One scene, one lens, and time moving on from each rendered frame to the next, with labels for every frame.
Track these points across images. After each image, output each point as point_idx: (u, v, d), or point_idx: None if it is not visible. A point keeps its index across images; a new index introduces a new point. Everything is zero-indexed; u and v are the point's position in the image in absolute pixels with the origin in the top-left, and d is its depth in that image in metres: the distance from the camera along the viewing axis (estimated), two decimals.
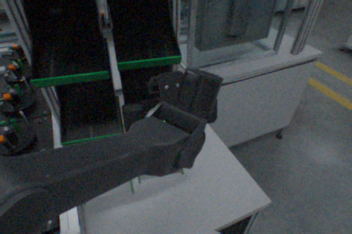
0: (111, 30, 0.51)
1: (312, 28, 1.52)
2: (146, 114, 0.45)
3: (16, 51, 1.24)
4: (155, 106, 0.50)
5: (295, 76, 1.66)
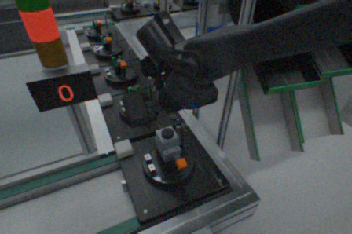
0: None
1: None
2: (142, 104, 0.44)
3: (99, 27, 1.21)
4: (158, 136, 0.55)
5: None
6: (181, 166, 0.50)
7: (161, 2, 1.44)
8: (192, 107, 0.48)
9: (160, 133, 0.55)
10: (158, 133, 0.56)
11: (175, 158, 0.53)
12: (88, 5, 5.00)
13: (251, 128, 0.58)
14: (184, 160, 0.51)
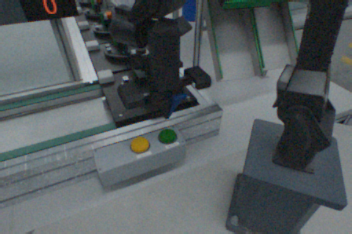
0: None
1: None
2: (152, 89, 0.47)
3: None
4: (132, 53, 0.63)
5: (342, 32, 1.72)
6: None
7: None
8: (175, 97, 0.47)
9: (134, 51, 0.64)
10: (133, 51, 0.64)
11: None
12: None
13: (216, 50, 0.66)
14: None
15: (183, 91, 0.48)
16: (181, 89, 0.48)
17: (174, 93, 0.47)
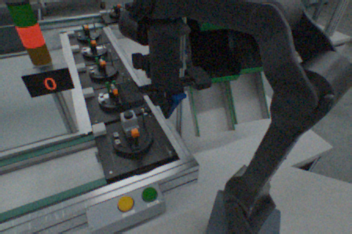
0: None
1: (342, 14, 1.68)
2: (152, 89, 0.47)
3: (87, 31, 1.40)
4: (121, 117, 0.74)
5: None
6: (133, 133, 0.69)
7: None
8: (175, 97, 0.47)
9: (123, 115, 0.74)
10: (121, 115, 0.74)
11: (131, 129, 0.72)
12: (85, 7, 5.18)
13: (193, 111, 0.76)
14: (136, 129, 0.70)
15: (183, 91, 0.48)
16: (181, 89, 0.47)
17: (174, 93, 0.47)
